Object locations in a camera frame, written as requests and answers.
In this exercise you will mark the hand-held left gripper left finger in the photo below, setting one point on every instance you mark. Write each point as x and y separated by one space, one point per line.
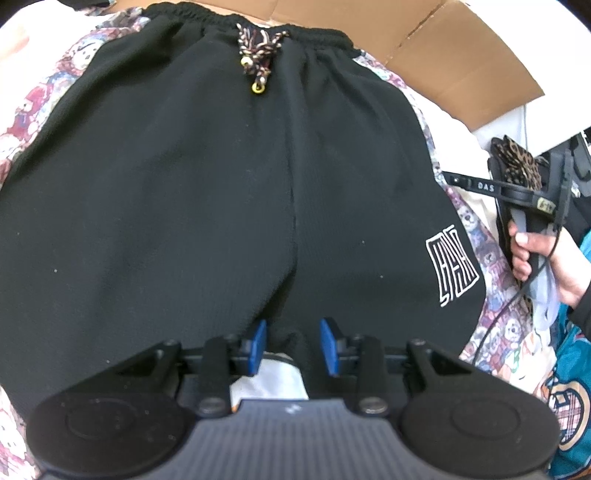
258 346

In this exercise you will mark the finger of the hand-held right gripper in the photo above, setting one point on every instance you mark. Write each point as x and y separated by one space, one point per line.
480 187

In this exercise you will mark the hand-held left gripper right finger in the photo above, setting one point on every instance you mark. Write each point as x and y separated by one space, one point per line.
328 346

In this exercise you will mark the black shorts with teddy print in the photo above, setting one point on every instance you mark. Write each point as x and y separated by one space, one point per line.
184 184

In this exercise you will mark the person's right forearm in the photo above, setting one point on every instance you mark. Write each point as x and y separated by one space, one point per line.
584 318

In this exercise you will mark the person's right hand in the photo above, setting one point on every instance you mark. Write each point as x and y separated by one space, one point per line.
568 272

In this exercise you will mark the leopard print garment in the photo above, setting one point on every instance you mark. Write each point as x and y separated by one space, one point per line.
519 159

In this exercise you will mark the cream bear printed blanket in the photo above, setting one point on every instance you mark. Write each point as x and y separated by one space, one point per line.
443 124

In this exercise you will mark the brown cardboard sheet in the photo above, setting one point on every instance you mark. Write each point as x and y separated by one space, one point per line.
461 60

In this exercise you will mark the teal printed garment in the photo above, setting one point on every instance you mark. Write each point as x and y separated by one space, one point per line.
572 392

